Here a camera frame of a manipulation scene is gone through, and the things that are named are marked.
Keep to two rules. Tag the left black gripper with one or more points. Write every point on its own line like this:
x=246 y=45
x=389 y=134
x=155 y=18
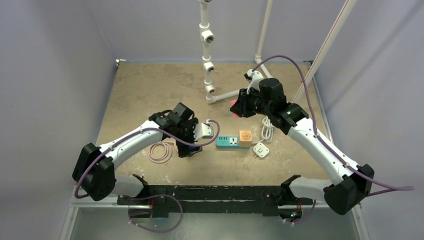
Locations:
x=190 y=124

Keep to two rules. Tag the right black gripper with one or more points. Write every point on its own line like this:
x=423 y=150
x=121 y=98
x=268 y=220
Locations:
x=243 y=104

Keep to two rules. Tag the pink square plug adapter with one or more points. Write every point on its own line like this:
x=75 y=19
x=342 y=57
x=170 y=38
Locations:
x=233 y=109

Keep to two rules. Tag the tan cube plug adapter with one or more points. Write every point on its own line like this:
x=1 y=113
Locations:
x=245 y=138

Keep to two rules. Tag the teal power strip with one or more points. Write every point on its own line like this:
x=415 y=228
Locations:
x=229 y=142

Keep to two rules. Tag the blue cube socket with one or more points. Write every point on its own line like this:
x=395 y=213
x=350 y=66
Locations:
x=194 y=150

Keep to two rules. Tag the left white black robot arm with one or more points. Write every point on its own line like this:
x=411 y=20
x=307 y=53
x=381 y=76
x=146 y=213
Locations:
x=95 y=170

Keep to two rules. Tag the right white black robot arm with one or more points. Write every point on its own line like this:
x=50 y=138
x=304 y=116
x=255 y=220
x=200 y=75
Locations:
x=321 y=152

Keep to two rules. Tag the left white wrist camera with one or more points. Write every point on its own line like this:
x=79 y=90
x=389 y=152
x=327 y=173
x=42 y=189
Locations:
x=203 y=130

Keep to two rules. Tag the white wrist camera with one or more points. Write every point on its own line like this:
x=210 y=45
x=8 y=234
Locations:
x=203 y=130
x=253 y=78

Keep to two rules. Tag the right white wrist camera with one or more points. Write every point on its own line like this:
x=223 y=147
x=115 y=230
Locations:
x=253 y=78

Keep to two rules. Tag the white square wall adapter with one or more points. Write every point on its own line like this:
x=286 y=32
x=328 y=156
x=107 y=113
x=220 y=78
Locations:
x=261 y=150

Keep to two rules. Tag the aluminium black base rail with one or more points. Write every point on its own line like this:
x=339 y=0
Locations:
x=267 y=200

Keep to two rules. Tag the white PVC pipe frame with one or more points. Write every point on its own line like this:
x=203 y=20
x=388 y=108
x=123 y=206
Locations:
x=243 y=38

